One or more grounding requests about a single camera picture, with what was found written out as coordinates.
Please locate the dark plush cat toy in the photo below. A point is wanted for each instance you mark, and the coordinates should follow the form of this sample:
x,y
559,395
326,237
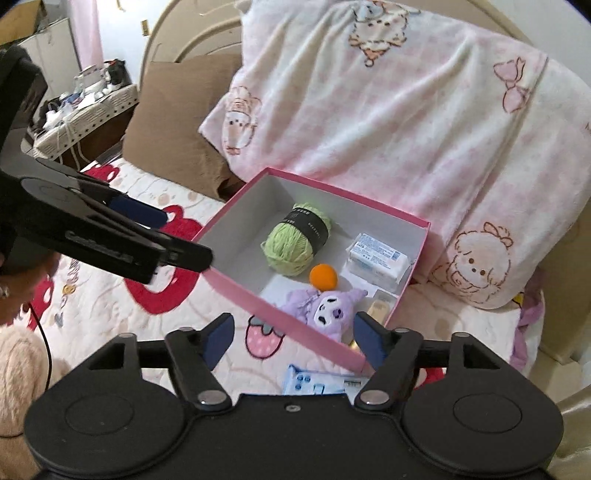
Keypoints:
x,y
117,74

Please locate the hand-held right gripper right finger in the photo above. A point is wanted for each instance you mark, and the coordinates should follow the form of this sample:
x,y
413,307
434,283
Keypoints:
x,y
371,341

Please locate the pink curtain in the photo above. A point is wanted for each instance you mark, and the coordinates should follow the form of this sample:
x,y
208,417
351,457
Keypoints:
x,y
85,32

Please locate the pink cardboard box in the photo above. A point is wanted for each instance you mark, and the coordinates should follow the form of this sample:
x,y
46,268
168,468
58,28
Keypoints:
x,y
240,240

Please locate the person's left hand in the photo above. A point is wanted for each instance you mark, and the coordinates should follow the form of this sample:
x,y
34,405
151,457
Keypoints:
x,y
18,295

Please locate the purple cloth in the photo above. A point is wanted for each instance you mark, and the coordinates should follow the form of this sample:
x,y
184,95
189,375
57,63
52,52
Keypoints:
x,y
528,323

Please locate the foundation bottle with gold cap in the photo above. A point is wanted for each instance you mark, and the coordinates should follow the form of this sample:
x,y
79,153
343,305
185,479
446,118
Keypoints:
x,y
381,308

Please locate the purple plush toy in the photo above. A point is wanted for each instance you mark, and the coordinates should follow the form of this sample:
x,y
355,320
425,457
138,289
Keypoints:
x,y
332,314

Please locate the nightstand with patterned cloth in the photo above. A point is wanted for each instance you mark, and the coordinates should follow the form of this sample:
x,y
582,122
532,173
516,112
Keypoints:
x,y
92,110

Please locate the white wipes packet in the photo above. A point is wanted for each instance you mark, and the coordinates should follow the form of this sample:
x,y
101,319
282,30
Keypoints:
x,y
378,253

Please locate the orange makeup sponge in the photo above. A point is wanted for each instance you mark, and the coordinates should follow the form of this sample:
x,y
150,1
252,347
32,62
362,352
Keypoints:
x,y
323,276

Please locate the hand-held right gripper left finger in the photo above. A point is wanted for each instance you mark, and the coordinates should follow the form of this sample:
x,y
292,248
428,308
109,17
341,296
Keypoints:
x,y
219,341

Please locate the brown pillow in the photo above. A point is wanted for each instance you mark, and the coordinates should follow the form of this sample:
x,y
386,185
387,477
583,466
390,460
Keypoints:
x,y
175,124

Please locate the beige fluffy clothing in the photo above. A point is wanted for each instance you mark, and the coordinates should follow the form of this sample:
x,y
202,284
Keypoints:
x,y
18,369

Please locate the green yarn ball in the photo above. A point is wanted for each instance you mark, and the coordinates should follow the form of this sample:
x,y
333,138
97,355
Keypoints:
x,y
288,249

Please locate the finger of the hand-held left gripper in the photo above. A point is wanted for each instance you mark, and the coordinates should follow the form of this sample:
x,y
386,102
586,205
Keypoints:
x,y
189,256
138,210

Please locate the blue and white tissue packet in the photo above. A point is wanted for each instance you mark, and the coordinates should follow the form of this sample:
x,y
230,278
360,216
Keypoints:
x,y
314,381

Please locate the pink cartoon printed pillow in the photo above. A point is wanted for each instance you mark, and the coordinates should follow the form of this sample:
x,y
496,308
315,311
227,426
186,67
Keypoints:
x,y
392,115

